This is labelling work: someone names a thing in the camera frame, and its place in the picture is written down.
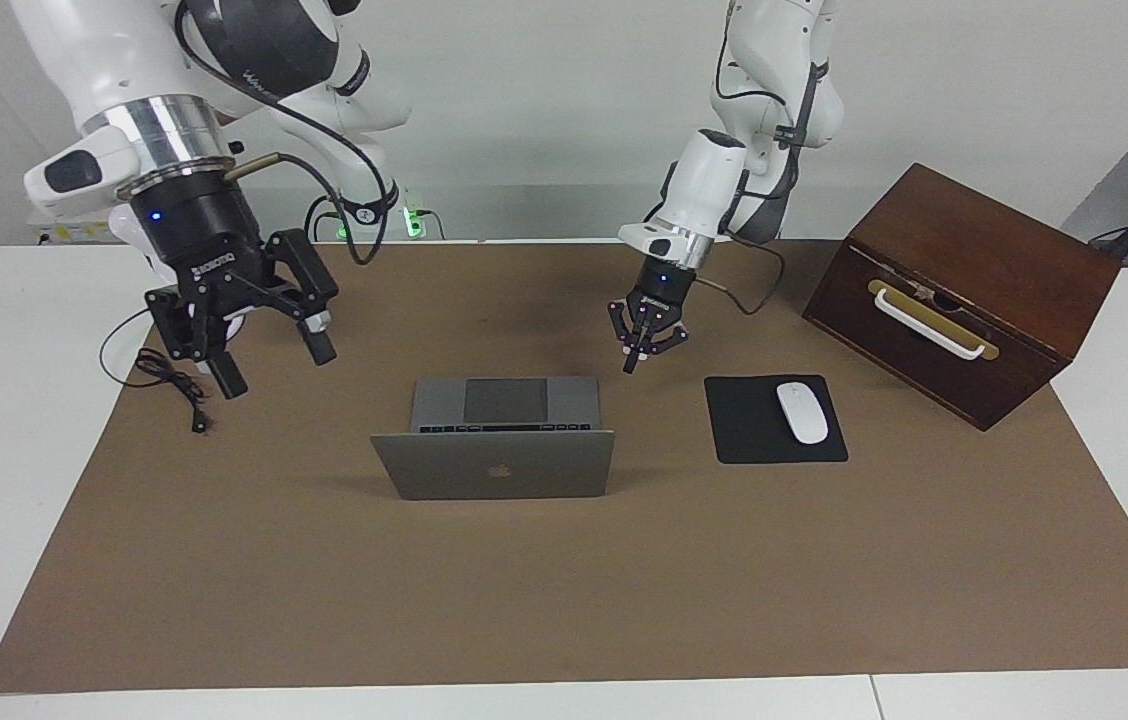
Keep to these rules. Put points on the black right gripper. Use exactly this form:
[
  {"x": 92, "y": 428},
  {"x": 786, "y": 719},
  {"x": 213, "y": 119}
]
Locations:
[{"x": 199, "y": 240}]

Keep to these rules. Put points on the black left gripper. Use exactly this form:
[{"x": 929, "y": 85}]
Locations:
[{"x": 662, "y": 290}]

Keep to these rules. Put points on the silver laptop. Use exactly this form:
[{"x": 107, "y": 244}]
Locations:
[{"x": 494, "y": 480}]

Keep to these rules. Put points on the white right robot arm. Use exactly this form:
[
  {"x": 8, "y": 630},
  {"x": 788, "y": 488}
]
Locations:
[{"x": 124, "y": 60}]

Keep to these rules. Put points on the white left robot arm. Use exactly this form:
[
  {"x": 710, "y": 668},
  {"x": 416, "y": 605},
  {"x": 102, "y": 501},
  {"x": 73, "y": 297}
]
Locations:
[{"x": 714, "y": 180}]

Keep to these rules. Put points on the black mouse pad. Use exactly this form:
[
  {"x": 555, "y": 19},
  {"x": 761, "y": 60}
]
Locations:
[{"x": 744, "y": 425}]

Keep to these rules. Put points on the white desk lamp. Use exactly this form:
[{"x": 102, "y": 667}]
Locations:
[{"x": 124, "y": 232}]

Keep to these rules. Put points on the white computer mouse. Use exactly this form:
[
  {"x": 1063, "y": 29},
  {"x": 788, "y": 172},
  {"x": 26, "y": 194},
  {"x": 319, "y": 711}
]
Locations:
[{"x": 802, "y": 412}]

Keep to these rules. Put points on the green-lit base connector box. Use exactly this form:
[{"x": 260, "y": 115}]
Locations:
[{"x": 414, "y": 220}]

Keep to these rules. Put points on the brown table mat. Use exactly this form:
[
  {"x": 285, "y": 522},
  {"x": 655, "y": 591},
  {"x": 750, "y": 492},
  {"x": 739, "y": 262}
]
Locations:
[{"x": 524, "y": 590}]

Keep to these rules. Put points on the dark wooden box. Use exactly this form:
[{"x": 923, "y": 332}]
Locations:
[{"x": 1004, "y": 250}]

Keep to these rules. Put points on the white wall power strip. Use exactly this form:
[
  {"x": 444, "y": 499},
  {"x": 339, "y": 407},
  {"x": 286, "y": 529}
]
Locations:
[{"x": 64, "y": 232}]

